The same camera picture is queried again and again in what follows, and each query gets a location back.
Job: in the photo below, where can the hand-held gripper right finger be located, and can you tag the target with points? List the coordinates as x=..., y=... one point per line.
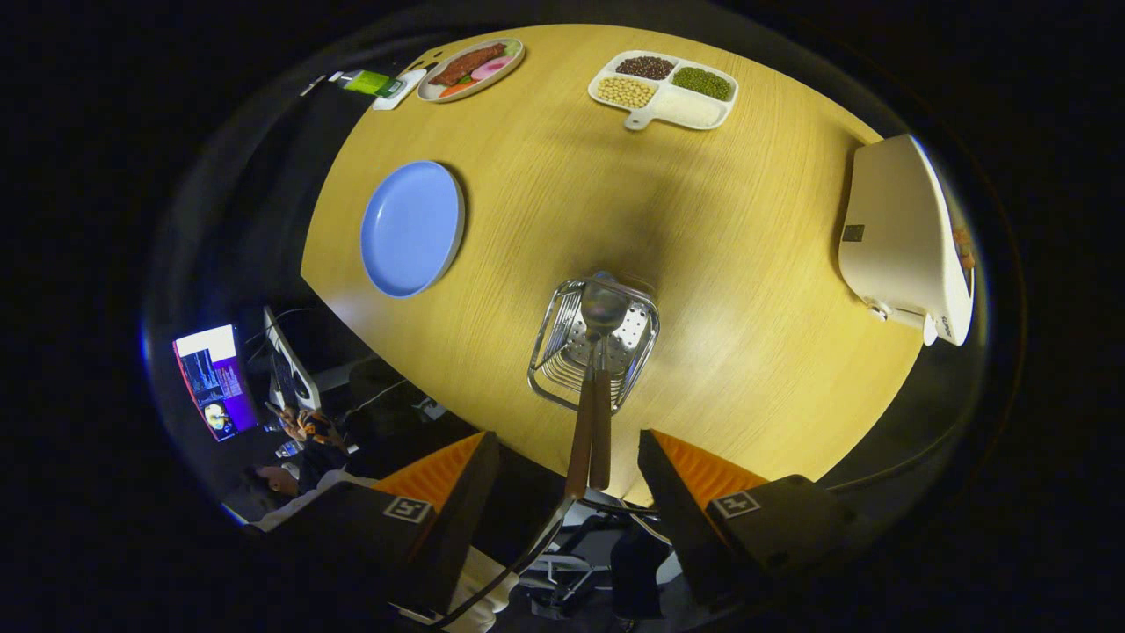
x=681, y=527

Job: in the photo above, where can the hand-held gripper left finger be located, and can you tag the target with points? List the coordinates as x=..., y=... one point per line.
x=457, y=527

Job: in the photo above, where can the office chair base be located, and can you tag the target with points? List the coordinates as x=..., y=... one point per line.
x=562, y=571

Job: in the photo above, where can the orange and black device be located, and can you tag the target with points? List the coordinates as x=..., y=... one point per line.
x=312, y=425

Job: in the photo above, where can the white backed monitor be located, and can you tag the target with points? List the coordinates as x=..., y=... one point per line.
x=290, y=369

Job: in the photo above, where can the lit computer monitor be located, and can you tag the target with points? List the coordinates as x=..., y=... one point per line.
x=215, y=387

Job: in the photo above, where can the blue round plate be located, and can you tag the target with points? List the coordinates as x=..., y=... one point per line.
x=409, y=229

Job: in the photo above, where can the white toaster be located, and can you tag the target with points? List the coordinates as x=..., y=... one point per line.
x=896, y=229

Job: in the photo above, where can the toast bread slice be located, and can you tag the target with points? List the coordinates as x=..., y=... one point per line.
x=964, y=244

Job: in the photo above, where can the white divided bean tray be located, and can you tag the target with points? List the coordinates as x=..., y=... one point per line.
x=690, y=110

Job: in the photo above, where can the white square coaster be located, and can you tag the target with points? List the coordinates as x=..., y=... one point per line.
x=395, y=99

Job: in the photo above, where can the pile of soy beans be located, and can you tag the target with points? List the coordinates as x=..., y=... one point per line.
x=626, y=92

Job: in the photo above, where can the orange carrot slice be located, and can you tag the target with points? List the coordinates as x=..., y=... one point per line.
x=453, y=89

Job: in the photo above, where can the pile of green beans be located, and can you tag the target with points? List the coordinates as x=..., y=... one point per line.
x=702, y=83

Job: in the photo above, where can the green label water bottle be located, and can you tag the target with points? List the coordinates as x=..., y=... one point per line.
x=369, y=83

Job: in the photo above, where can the pink ham slice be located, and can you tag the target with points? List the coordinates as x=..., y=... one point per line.
x=492, y=69

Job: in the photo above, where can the pile of red beans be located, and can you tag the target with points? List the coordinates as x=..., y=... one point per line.
x=645, y=68

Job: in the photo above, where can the brown steak piece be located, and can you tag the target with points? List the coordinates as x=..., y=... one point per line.
x=466, y=64

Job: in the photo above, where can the white cloth clip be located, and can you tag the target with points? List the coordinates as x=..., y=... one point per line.
x=312, y=85

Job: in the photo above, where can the white round food plate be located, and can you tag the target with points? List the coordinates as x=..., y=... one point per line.
x=514, y=54

